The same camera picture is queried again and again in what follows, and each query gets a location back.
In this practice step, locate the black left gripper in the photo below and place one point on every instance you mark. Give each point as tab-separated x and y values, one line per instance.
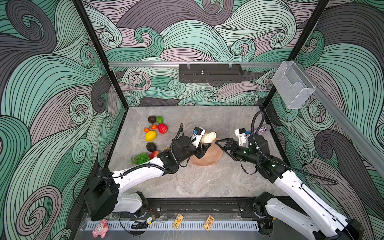
201	151

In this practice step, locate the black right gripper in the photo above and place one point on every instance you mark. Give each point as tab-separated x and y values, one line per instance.
230	145

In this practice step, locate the pink scalloped fruit bowl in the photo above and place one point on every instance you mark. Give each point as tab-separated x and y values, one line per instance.
213	154

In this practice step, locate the red fake apple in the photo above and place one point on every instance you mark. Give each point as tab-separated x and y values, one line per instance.
162	128

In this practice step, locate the dark fake avocado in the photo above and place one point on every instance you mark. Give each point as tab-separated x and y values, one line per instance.
151	147

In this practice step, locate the yellow fake lemon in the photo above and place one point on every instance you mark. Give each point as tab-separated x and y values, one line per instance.
150	136

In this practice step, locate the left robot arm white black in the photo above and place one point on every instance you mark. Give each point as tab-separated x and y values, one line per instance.
107	191

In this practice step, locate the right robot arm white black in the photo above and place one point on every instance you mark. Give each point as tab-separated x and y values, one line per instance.
318	221

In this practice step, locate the red fake strawberry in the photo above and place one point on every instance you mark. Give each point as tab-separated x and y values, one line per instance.
154	154

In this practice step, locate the green fake lime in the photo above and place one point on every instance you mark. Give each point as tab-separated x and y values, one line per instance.
160	119

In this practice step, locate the green fake grape bunch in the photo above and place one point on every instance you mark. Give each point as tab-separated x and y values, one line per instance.
140	158

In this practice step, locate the purple glitter tube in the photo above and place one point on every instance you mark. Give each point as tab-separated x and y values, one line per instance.
263	129

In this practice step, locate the yellow tag right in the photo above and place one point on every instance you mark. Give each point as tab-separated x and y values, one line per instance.
208	223

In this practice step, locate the yellow tag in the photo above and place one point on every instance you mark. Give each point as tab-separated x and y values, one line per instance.
208	223
177	222

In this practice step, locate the yellow tag left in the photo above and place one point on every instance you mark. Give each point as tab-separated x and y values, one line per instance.
177	222

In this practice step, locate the pink plush toy left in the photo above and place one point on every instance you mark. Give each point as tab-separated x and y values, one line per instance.
101	229

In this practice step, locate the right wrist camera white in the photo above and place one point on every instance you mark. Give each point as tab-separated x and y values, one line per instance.
242	135

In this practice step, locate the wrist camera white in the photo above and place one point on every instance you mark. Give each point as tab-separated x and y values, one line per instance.
197	136
242	135

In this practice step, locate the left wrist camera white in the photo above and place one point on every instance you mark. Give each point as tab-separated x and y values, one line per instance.
197	136

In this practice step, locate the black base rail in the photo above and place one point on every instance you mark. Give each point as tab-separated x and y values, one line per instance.
246	207

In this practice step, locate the black wall tray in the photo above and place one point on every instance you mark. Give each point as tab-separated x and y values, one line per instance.
211	74

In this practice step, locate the clear acrylic wall box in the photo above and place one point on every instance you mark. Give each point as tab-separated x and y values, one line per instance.
293	84

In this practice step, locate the aluminium back rail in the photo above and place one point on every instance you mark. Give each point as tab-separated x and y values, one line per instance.
152	64

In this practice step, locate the aluminium rail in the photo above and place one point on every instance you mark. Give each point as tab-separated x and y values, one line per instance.
330	95
152	64

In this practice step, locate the white slotted cable duct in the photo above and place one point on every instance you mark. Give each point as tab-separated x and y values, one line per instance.
247	226

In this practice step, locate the black corner frame post right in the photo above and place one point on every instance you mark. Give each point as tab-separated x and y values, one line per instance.
312	21

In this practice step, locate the black corner frame post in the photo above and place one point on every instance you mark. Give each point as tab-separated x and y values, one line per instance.
95	41
312	21

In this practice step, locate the aluminium right rail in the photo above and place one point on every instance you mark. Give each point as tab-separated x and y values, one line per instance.
330	95

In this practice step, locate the black corner frame post left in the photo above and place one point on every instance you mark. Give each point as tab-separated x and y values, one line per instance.
95	41

